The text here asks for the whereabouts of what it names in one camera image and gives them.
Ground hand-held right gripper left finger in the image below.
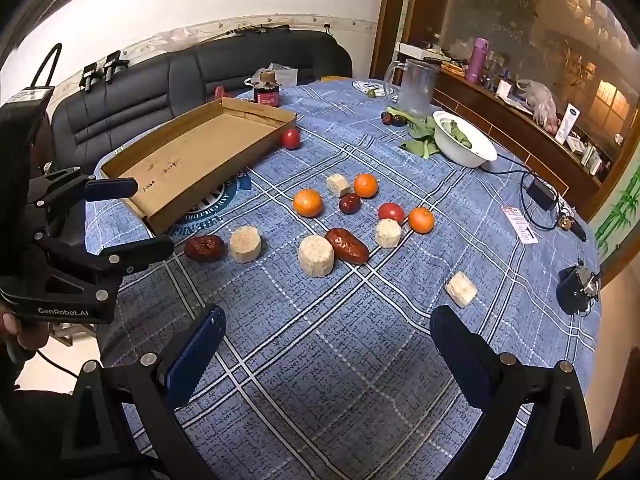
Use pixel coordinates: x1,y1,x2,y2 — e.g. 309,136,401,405
47,304,228,480

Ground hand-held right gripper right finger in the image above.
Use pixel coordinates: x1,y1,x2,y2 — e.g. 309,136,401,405
429,304,603,480

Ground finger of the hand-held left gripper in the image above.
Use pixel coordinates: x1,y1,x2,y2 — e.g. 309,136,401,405
32,234,175,281
27,166,139,211

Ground large red date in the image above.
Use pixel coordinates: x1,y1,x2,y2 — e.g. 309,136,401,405
324,228,371,266
184,234,226,263

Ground beige cylindrical food chunk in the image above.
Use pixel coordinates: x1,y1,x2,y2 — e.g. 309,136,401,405
298,234,335,278
229,226,263,264
375,218,403,249

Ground brown cardboard box tray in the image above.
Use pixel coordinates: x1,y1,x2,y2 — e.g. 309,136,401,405
99,97,298,235

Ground orange mandarin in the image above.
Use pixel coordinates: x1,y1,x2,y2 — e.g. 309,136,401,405
293,188,325,218
408,207,436,234
353,173,379,198

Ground small beige food chunk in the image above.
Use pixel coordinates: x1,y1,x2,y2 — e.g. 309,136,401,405
445,272,477,308
326,173,351,198

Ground black leather sofa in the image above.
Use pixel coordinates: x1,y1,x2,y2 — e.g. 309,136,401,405
51,29,353,173

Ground blue plaid tablecloth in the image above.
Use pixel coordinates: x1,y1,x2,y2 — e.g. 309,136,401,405
85,77,601,480

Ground black clamp device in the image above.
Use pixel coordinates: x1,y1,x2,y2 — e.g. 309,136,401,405
80,62,101,93
102,50,130,83

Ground small black device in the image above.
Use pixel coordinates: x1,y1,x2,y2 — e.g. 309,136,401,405
556,260,601,315

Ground white and red paper tag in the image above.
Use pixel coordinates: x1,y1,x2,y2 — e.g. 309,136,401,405
501,205,540,245

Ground dark red jar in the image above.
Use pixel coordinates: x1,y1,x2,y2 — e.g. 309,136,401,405
245,71,281,108

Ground black power adapter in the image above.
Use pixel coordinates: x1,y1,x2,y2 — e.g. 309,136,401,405
525,180,557,212

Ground white bowl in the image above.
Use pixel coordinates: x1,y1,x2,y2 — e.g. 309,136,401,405
433,110,498,168

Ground clear plastic bag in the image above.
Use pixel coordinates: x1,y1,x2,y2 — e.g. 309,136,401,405
252,62,298,86

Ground green leaves in bowl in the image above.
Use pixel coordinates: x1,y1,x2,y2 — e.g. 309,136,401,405
445,117,473,150

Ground green leafy vegetable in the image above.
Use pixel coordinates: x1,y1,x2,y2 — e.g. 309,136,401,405
386,106,441,160

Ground small white box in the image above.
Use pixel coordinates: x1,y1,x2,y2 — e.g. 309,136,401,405
580,142,603,176

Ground wooden sideboard cabinet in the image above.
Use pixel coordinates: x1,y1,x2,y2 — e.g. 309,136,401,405
370,0,640,216

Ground pink plastic bag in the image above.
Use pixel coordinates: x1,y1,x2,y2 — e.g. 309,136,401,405
515,79,558,128

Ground clear plastic pitcher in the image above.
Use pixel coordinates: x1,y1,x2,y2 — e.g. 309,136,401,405
383,58,439,118

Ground white and blue plate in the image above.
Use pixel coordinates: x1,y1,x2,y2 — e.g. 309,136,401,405
352,79,401,103

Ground purple bottle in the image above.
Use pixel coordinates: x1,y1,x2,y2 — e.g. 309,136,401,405
465,37,489,83

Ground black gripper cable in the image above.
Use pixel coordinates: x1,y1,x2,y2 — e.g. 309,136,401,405
35,350,83,378

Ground small brown keychain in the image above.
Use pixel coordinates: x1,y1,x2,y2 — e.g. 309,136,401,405
557,212,586,241

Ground black adapter cable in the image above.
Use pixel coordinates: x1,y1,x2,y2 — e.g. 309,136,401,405
482,152,576,233

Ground green bamboo wall sticker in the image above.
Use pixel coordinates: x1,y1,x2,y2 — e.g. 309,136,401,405
592,165,640,261

